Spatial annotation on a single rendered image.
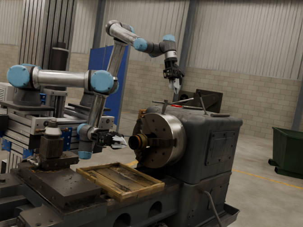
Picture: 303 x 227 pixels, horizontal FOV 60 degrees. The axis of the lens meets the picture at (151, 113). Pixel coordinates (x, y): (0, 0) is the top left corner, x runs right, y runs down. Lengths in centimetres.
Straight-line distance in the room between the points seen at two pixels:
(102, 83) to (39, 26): 69
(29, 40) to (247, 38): 1042
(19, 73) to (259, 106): 1048
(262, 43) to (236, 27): 123
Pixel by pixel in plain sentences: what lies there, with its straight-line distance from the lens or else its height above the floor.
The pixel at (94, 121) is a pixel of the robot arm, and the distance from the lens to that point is 161.
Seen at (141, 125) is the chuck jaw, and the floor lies 116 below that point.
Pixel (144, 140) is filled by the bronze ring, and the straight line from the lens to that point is 140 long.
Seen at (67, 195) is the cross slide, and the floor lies 97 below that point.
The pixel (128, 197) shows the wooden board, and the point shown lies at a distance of 124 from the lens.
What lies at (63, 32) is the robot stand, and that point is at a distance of 199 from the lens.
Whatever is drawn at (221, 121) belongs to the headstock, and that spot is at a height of 123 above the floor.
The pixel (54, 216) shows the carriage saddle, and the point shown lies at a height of 90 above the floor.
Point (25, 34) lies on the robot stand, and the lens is 204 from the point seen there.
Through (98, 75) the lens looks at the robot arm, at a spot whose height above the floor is 139.
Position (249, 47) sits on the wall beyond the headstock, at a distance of 1173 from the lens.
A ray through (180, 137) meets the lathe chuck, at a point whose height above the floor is 113.
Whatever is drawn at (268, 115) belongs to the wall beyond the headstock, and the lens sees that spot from 1140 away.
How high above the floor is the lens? 139
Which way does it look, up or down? 6 degrees down
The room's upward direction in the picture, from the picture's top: 9 degrees clockwise
